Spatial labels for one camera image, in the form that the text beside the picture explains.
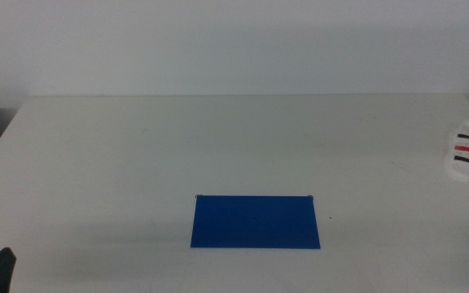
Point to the white shoe black red stripes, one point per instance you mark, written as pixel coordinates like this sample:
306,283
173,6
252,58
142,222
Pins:
464,164

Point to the blue rectangular mat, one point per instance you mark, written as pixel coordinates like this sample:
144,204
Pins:
255,221

